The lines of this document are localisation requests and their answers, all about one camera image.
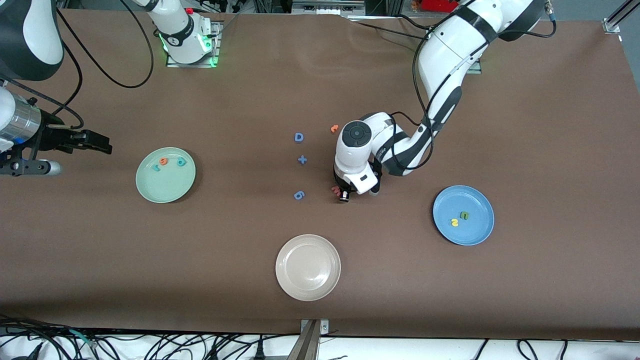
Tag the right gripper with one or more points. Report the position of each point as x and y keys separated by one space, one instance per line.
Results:
x=52 y=136

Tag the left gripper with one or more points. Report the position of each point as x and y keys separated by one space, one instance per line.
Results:
x=339 y=181

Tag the teal foam letter p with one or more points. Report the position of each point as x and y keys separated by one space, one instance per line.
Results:
x=182 y=162

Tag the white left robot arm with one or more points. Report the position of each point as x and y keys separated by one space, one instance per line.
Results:
x=450 y=45

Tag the red foam letter W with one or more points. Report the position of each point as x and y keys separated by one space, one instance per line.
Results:
x=334 y=189

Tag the blue foam number 6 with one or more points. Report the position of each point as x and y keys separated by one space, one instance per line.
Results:
x=296 y=195

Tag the blue foam letter D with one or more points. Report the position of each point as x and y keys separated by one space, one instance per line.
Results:
x=295 y=137

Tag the beige plate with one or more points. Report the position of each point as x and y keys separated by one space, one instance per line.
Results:
x=308 y=267

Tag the mint green plate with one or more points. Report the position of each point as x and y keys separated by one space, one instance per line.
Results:
x=165 y=187

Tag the brown table cover sheet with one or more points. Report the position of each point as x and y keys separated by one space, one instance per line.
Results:
x=400 y=280

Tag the blue plate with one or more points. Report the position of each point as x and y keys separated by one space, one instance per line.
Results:
x=475 y=232

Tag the red box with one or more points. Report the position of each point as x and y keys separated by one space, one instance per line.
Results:
x=435 y=5

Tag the metal camera pole bracket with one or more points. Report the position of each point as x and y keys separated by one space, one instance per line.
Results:
x=310 y=345

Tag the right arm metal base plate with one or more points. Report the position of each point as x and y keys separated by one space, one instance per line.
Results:
x=217 y=50

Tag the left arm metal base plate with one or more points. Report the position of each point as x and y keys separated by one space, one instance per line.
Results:
x=477 y=67

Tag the aluminium frame beam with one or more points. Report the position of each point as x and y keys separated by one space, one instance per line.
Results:
x=325 y=6

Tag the aluminium frame rail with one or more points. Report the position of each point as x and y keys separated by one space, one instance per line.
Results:
x=612 y=22

